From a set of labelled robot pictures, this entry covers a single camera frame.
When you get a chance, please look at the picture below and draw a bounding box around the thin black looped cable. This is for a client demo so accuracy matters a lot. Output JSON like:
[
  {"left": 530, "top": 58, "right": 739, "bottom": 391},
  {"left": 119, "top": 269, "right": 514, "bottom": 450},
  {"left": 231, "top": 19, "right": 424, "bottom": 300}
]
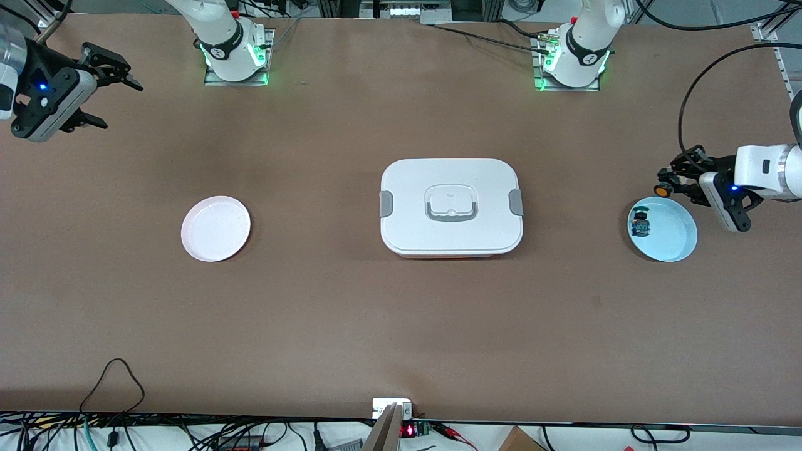
[{"left": 80, "top": 358, "right": 146, "bottom": 414}]

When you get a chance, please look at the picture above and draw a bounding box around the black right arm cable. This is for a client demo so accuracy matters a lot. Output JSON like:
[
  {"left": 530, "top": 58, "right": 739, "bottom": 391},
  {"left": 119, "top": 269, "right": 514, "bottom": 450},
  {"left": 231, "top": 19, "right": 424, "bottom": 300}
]
[{"left": 38, "top": 0, "right": 73, "bottom": 44}]

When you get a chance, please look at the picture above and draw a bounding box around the black cable to arm base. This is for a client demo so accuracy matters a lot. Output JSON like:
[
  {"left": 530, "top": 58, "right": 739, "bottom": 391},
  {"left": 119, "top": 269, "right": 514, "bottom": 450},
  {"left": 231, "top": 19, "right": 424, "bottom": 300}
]
[{"left": 431, "top": 23, "right": 553, "bottom": 53}]

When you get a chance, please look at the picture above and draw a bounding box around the small white device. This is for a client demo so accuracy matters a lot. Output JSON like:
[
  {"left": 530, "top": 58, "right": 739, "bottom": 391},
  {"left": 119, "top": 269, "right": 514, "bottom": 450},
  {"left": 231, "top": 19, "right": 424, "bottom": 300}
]
[{"left": 372, "top": 398, "right": 413, "bottom": 419}]

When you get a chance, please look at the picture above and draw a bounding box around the brown cardboard piece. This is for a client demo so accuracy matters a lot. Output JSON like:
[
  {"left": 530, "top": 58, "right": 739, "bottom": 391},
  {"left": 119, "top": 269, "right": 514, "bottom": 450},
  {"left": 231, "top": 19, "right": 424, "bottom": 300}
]
[{"left": 498, "top": 426, "right": 549, "bottom": 451}]

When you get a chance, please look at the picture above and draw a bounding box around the white box with grey latches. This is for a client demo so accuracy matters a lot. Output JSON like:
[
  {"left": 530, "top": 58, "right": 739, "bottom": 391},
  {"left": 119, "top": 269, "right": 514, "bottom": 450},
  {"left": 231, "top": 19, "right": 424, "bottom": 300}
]
[{"left": 380, "top": 158, "right": 524, "bottom": 259}]

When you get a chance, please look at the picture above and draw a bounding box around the light blue round plate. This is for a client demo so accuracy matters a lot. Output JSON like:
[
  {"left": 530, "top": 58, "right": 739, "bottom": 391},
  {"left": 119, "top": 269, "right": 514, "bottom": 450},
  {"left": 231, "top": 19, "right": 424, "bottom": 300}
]
[{"left": 628, "top": 197, "right": 698, "bottom": 262}]

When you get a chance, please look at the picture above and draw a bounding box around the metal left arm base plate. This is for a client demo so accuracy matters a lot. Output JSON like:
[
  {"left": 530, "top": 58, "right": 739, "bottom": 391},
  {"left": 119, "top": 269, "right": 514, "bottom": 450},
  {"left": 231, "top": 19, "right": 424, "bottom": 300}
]
[{"left": 533, "top": 31, "right": 601, "bottom": 93}]

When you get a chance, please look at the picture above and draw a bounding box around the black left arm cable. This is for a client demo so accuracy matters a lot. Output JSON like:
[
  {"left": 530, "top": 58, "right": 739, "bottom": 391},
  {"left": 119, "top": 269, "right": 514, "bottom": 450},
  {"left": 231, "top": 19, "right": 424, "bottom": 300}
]
[{"left": 679, "top": 43, "right": 802, "bottom": 154}]

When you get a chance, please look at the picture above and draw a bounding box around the aluminium bar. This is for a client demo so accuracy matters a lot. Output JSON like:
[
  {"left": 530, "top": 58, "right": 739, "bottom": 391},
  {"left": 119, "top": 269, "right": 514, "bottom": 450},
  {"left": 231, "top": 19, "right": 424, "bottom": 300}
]
[{"left": 362, "top": 403, "right": 403, "bottom": 451}]

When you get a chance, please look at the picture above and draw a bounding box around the pink round plate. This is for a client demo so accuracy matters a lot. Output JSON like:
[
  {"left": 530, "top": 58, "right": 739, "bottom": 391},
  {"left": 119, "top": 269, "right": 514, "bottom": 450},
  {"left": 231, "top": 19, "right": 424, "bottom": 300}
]
[{"left": 181, "top": 196, "right": 251, "bottom": 262}]

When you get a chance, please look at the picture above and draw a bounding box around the metal equipment rack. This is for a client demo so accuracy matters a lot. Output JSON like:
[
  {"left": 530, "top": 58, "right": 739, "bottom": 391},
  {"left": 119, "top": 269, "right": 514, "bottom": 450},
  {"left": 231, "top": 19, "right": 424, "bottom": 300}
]
[{"left": 360, "top": 0, "right": 452, "bottom": 19}]

